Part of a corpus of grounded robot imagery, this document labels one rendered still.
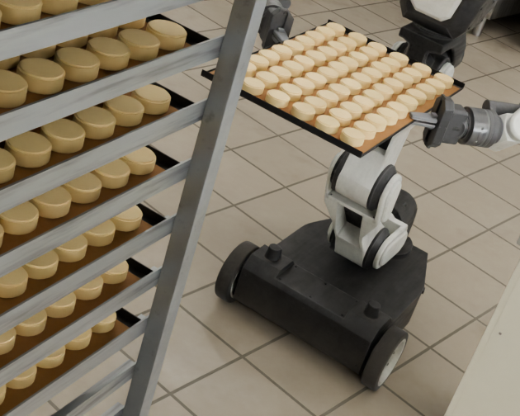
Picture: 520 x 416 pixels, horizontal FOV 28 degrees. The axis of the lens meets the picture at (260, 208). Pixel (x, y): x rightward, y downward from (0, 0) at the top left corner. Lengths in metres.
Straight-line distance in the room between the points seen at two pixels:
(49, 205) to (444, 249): 2.88
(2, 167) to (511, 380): 1.90
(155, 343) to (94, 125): 0.43
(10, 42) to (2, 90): 0.10
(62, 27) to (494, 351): 1.94
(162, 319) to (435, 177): 3.07
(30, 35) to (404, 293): 2.45
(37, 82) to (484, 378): 1.92
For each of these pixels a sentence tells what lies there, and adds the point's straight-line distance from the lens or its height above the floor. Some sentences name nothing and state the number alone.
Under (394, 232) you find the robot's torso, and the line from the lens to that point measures 3.26.
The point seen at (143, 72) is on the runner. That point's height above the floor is 1.42.
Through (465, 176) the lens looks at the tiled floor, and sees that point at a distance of 4.60.
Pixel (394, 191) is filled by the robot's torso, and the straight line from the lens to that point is 2.91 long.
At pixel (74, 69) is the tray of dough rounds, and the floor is 1.42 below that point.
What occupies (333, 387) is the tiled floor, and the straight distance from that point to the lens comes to 3.10.
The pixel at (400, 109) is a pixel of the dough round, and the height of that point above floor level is 1.02.
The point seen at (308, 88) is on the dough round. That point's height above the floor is 1.02.
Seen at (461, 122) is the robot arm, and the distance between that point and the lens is 2.38.
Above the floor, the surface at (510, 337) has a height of 0.48.
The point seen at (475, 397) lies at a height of 0.27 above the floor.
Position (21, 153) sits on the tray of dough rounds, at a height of 1.33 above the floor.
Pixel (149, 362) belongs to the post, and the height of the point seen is 0.90.
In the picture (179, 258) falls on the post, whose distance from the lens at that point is 1.44.
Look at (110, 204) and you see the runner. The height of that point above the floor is 1.24.
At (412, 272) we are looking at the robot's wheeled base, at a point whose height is 0.17.
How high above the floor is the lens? 1.90
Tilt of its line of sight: 30 degrees down
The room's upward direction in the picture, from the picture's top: 18 degrees clockwise
